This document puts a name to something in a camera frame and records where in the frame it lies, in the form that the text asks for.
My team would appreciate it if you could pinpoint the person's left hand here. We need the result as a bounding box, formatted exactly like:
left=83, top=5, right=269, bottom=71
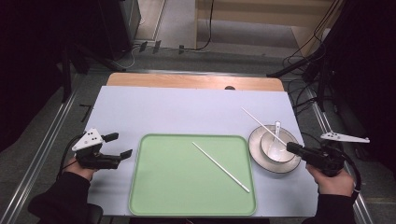
left=62, top=157, right=98, bottom=181

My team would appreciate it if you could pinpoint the white plate with dark rim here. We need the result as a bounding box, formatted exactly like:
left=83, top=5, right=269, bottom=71
left=247, top=124, right=303, bottom=175

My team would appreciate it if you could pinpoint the black cable bundle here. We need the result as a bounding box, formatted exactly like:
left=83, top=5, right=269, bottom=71
left=281, top=0, right=344, bottom=117

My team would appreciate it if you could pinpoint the black cabinet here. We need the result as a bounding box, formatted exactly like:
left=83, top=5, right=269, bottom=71
left=98, top=0, right=142, bottom=62

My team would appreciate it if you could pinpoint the white bowl with dark rim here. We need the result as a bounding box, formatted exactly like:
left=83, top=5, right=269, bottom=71
left=260, top=129, right=297, bottom=164

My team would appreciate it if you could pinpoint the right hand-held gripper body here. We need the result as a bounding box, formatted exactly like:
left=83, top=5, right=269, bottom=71
left=303, top=132, right=371, bottom=178

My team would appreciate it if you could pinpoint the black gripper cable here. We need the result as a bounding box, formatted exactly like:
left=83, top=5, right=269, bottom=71
left=337, top=150, right=363, bottom=200
left=56, top=133, right=87, bottom=181

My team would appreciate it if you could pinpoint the black hanging cable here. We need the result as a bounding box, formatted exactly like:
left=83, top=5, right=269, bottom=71
left=178, top=0, right=217, bottom=52

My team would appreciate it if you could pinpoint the light green plastic tray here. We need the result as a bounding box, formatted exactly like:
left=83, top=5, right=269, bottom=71
left=128, top=133, right=258, bottom=217

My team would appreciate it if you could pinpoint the pale lilac table board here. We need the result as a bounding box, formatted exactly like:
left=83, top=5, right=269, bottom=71
left=83, top=86, right=319, bottom=217

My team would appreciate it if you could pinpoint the white ceramic spoon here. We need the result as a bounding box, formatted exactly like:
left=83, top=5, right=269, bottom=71
left=267, top=120, right=284, bottom=161

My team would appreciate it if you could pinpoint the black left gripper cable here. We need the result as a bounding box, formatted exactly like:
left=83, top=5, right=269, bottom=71
left=56, top=133, right=87, bottom=181

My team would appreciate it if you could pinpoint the black curtain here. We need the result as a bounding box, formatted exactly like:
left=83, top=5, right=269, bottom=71
left=0, top=0, right=104, bottom=153
left=323, top=0, right=396, bottom=175

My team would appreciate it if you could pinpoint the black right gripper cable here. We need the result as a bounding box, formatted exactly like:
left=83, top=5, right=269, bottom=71
left=337, top=150, right=363, bottom=200

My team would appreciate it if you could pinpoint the light wooden furniture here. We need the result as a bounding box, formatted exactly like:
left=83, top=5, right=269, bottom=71
left=193, top=0, right=339, bottom=58

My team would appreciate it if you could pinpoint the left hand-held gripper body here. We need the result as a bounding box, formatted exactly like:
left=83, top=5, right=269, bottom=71
left=71, top=127, right=122, bottom=171

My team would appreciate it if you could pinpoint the black metal stand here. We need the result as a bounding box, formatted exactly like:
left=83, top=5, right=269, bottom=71
left=60, top=43, right=120, bottom=105
left=266, top=46, right=332, bottom=113

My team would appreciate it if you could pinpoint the person's right hand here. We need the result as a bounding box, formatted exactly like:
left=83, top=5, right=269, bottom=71
left=306, top=163, right=356, bottom=198

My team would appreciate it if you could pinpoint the white floor cable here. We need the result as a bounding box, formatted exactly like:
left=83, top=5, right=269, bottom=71
left=111, top=45, right=139, bottom=70

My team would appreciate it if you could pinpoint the aluminium floor rail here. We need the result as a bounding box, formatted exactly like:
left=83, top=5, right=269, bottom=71
left=0, top=89, right=79, bottom=224
left=306, top=87, right=375, bottom=224

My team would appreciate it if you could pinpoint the wooden table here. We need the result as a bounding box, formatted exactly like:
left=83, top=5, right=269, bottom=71
left=106, top=72, right=285, bottom=92

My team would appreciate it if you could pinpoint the white chopstick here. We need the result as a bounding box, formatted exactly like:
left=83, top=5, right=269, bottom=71
left=191, top=141, right=251, bottom=194
left=241, top=106, right=289, bottom=147

